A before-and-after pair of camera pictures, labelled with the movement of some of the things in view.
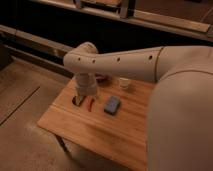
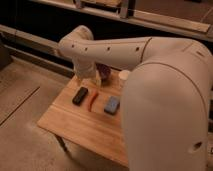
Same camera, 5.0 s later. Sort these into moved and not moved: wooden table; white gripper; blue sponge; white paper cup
Moved: white gripper
Not moved: wooden table; blue sponge; white paper cup
